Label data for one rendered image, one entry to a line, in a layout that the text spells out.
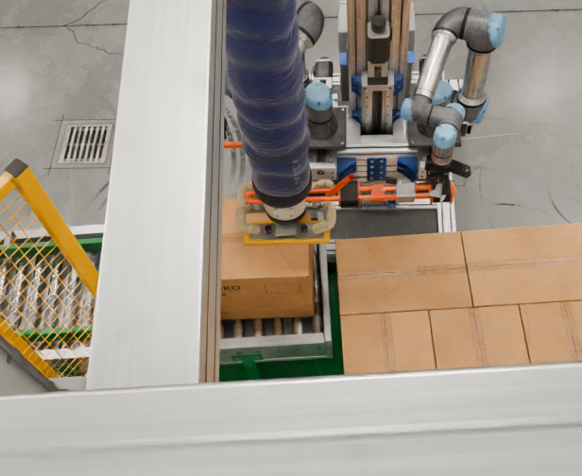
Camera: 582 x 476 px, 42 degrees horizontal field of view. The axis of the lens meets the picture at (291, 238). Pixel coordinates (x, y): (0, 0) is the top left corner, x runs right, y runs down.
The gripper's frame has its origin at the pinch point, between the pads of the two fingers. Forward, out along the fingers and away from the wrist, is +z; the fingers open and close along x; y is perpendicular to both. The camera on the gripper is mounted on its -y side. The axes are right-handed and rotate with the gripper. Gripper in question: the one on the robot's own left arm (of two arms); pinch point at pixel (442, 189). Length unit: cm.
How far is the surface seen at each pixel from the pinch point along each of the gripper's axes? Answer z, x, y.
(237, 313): 63, 22, 86
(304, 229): 9, 12, 53
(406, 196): -1.0, 3.7, 13.7
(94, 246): 64, -14, 159
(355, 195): -1.4, 2.7, 33.0
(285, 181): -23, 11, 58
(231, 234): 29, 1, 86
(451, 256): 69, -10, -11
